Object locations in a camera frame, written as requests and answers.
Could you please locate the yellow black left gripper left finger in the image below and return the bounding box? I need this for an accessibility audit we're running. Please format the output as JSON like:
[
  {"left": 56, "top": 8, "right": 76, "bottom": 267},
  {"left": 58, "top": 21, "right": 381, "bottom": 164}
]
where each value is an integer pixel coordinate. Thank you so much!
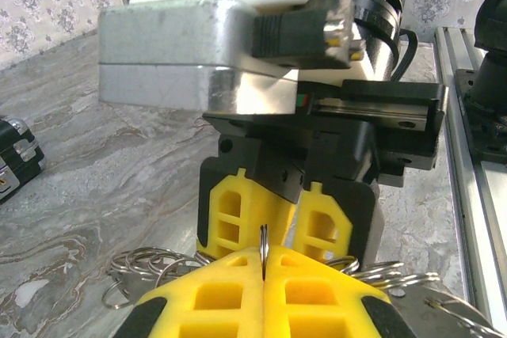
[{"left": 121, "top": 246, "right": 266, "bottom": 338}]

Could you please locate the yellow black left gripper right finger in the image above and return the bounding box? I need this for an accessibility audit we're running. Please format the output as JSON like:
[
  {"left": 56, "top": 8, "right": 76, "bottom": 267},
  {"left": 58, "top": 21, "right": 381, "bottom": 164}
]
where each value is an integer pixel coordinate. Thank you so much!
[{"left": 262, "top": 245, "right": 416, "bottom": 338}]

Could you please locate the silver metal key ring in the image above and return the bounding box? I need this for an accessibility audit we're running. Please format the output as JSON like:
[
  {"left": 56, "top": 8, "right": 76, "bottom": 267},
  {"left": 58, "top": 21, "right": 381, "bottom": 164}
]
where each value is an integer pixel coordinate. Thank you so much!
[
  {"left": 379, "top": 272, "right": 441, "bottom": 295},
  {"left": 356, "top": 260, "right": 405, "bottom": 290},
  {"left": 101, "top": 279, "right": 132, "bottom": 310},
  {"left": 424, "top": 294, "right": 507, "bottom": 338},
  {"left": 109, "top": 249, "right": 159, "bottom": 275},
  {"left": 148, "top": 253, "right": 209, "bottom": 275},
  {"left": 125, "top": 245, "right": 191, "bottom": 272},
  {"left": 258, "top": 224, "right": 271, "bottom": 282},
  {"left": 326, "top": 255, "right": 361, "bottom": 276}
]

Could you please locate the black case with metal corners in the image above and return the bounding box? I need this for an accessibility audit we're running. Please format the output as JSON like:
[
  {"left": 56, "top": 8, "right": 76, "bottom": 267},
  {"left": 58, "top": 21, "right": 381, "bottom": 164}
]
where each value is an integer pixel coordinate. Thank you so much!
[{"left": 0, "top": 116, "right": 48, "bottom": 205}]

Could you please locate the aluminium frame rail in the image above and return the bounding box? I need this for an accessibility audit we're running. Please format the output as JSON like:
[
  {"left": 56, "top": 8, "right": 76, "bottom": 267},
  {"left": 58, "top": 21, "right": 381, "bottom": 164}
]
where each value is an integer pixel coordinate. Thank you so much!
[{"left": 433, "top": 25, "right": 507, "bottom": 327}]

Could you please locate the thin black cable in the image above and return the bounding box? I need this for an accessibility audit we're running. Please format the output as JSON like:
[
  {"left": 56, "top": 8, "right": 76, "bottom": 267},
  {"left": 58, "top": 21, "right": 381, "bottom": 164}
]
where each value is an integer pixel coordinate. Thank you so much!
[{"left": 390, "top": 28, "right": 420, "bottom": 80}]

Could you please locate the black usb cable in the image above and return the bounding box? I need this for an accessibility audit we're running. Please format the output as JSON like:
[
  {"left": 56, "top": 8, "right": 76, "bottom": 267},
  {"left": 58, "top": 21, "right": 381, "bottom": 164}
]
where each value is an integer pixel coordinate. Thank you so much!
[{"left": 252, "top": 0, "right": 361, "bottom": 70}]

